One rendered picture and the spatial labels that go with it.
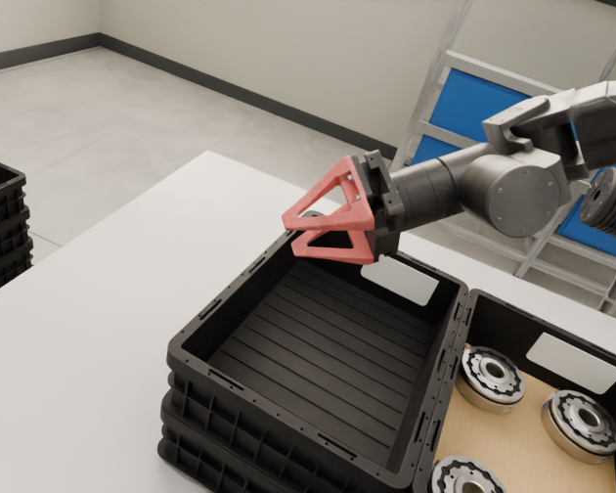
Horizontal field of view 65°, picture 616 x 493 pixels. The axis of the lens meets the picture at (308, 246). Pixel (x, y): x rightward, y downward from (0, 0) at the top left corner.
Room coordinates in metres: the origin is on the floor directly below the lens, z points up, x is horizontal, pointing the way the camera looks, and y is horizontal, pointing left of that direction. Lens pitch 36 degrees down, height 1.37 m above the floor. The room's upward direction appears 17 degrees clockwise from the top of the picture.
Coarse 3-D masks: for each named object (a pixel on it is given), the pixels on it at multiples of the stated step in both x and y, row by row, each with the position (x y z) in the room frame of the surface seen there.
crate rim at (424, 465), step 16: (496, 304) 0.62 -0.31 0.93; (512, 304) 0.63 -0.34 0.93; (464, 320) 0.55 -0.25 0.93; (528, 320) 0.61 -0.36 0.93; (544, 320) 0.61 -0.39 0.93; (464, 336) 0.52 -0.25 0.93; (576, 336) 0.60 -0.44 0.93; (608, 352) 0.58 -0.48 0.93; (448, 368) 0.45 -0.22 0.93; (448, 384) 0.42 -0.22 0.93; (448, 400) 0.40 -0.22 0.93; (432, 416) 0.37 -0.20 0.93; (432, 432) 0.34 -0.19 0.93; (432, 448) 0.33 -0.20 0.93; (432, 464) 0.31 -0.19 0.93; (416, 480) 0.28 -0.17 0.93
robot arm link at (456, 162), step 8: (480, 144) 0.45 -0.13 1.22; (488, 144) 0.44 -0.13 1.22; (456, 152) 0.44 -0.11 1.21; (464, 152) 0.43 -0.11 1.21; (472, 152) 0.43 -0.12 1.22; (480, 152) 0.43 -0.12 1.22; (488, 152) 0.43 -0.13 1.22; (496, 152) 0.43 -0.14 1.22; (440, 160) 0.43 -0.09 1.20; (448, 160) 0.42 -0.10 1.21; (456, 160) 0.42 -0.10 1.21; (464, 160) 0.42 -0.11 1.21; (472, 160) 0.42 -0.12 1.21; (448, 168) 0.41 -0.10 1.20; (456, 168) 0.41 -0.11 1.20; (464, 168) 0.41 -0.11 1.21; (456, 176) 0.41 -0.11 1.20; (456, 184) 0.40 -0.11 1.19; (456, 192) 0.40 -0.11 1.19; (456, 208) 0.40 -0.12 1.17
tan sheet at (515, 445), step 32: (544, 384) 0.58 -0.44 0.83; (448, 416) 0.46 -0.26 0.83; (480, 416) 0.48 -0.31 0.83; (512, 416) 0.50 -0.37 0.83; (448, 448) 0.41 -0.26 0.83; (480, 448) 0.42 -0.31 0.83; (512, 448) 0.44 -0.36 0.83; (544, 448) 0.45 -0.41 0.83; (512, 480) 0.39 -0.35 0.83; (544, 480) 0.40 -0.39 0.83; (576, 480) 0.42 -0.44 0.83; (608, 480) 0.43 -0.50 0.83
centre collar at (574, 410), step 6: (570, 408) 0.51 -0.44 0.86; (576, 408) 0.51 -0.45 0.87; (582, 408) 0.52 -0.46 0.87; (588, 408) 0.52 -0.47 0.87; (576, 414) 0.50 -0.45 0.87; (594, 414) 0.51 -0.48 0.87; (576, 420) 0.49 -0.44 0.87; (582, 420) 0.49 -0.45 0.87; (594, 420) 0.51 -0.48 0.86; (600, 420) 0.51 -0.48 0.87; (582, 426) 0.48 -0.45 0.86; (588, 426) 0.48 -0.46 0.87; (594, 426) 0.49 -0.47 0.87; (600, 426) 0.49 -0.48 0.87; (594, 432) 0.48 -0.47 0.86; (600, 432) 0.48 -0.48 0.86
